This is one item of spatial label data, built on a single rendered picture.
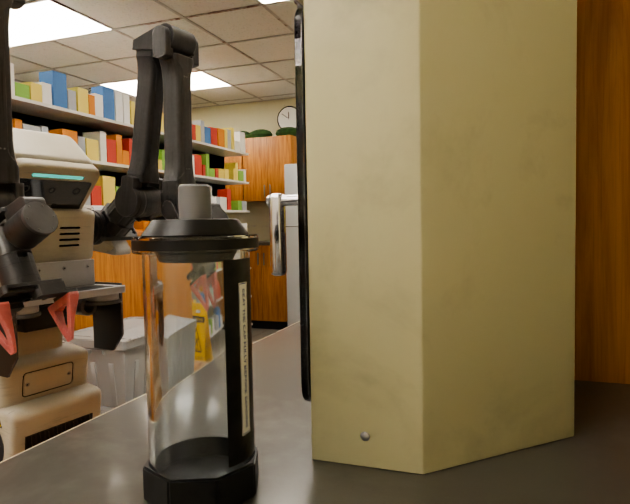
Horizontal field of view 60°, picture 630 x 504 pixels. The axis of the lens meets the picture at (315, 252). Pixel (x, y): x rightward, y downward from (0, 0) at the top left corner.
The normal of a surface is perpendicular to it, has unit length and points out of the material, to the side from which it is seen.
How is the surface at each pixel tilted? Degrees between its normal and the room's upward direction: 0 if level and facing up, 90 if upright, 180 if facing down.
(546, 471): 0
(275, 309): 90
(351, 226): 90
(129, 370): 96
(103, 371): 96
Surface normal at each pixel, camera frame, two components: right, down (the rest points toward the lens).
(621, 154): -0.34, 0.06
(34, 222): 0.77, -0.43
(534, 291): 0.42, 0.04
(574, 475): -0.02, -1.00
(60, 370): 0.86, 0.15
